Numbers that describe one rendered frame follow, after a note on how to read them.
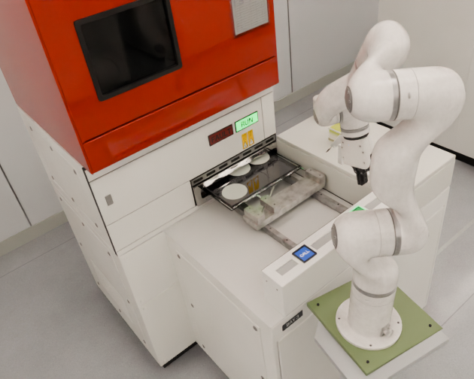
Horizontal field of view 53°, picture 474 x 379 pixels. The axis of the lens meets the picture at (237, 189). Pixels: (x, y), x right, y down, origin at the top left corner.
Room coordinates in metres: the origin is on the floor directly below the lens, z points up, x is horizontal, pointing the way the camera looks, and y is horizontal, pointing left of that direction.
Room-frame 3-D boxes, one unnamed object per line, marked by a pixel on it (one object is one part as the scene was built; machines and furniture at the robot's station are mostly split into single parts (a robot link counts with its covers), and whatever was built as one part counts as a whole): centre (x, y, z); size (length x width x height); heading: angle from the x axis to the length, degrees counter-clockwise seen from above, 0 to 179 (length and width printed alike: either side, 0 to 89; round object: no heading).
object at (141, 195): (1.52, 0.14, 1.02); 0.82 x 0.03 x 0.40; 124
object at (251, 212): (1.33, -0.05, 0.89); 0.08 x 0.03 x 0.03; 34
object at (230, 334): (1.40, -0.27, 0.41); 0.97 x 0.64 x 0.82; 124
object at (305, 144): (1.58, -0.52, 0.89); 0.62 x 0.35 x 0.14; 34
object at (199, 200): (1.61, -0.01, 0.89); 0.44 x 0.02 x 0.10; 124
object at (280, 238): (1.33, -0.08, 0.84); 0.50 x 0.02 x 0.03; 34
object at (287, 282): (1.11, -0.29, 0.89); 0.55 x 0.09 x 0.14; 124
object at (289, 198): (1.42, -0.18, 0.87); 0.36 x 0.08 x 0.03; 124
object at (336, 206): (1.48, -0.30, 0.84); 0.50 x 0.02 x 0.03; 34
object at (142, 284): (1.81, 0.33, 0.41); 0.82 x 0.71 x 0.82; 124
